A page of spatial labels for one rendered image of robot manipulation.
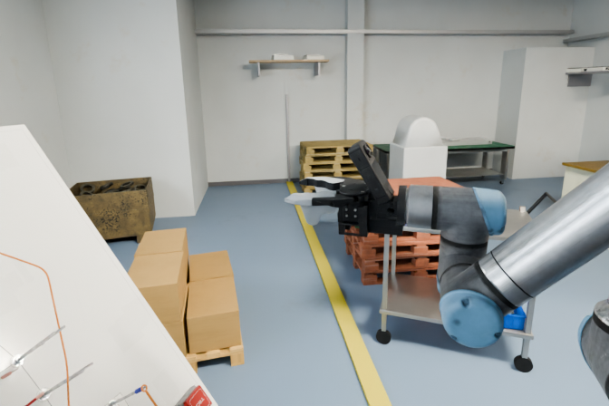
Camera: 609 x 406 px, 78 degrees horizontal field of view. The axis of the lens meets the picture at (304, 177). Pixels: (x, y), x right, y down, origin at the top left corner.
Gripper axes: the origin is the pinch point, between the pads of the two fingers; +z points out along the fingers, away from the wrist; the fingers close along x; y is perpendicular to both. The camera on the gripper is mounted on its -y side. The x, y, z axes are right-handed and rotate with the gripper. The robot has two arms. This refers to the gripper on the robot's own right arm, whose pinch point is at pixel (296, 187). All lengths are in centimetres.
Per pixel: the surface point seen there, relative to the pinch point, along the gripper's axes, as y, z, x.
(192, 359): 160, 111, 86
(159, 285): 107, 124, 87
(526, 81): 75, -189, 729
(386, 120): 136, 54, 673
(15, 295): 14, 46, -25
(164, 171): 140, 325, 348
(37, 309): 17, 44, -24
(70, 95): 28, 422, 316
